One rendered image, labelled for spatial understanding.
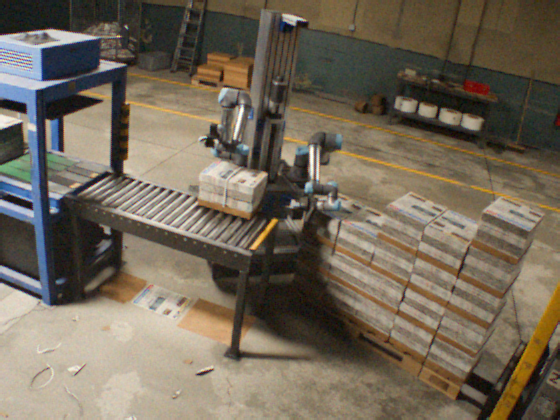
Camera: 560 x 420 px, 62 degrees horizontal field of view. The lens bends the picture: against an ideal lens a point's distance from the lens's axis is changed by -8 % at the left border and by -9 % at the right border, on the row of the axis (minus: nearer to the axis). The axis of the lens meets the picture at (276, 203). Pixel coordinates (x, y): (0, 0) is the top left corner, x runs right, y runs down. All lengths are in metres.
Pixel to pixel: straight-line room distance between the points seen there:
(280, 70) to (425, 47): 6.17
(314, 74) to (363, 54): 1.05
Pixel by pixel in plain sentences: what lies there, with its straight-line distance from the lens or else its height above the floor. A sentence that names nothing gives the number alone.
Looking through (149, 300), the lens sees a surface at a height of 0.01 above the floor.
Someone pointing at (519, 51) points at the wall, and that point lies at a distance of 9.85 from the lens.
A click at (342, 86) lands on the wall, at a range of 10.03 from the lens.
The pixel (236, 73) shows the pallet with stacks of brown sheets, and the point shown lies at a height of 0.38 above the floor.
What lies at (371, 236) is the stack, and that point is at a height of 0.83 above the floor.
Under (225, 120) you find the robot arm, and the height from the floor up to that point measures 1.23.
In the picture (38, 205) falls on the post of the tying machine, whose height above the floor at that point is 0.80.
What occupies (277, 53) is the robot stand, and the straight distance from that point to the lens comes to 3.80.
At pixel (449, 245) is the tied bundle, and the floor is 1.00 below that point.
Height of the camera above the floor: 2.34
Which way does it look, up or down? 26 degrees down
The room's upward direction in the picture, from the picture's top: 9 degrees clockwise
